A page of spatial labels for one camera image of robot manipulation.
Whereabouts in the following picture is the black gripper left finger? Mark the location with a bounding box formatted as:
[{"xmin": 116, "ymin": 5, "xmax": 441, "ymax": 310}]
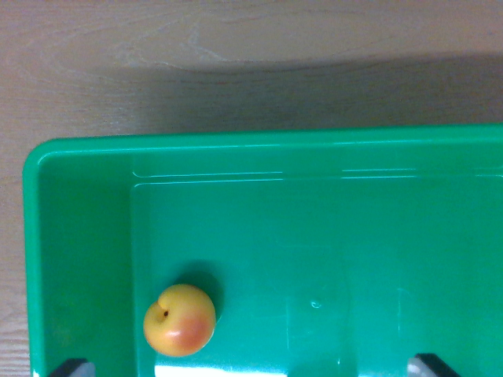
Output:
[{"xmin": 50, "ymin": 357, "xmax": 97, "ymax": 377}]

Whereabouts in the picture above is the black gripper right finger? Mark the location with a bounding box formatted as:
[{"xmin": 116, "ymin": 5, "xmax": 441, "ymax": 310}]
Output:
[{"xmin": 406, "ymin": 353, "xmax": 461, "ymax": 377}]

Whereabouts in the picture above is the yellow orange apricot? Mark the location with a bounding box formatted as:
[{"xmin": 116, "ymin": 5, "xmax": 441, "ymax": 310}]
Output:
[{"xmin": 142, "ymin": 284, "xmax": 217, "ymax": 358}]

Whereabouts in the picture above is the green plastic bin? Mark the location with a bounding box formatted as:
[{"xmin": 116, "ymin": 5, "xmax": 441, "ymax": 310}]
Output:
[{"xmin": 22, "ymin": 123, "xmax": 503, "ymax": 377}]

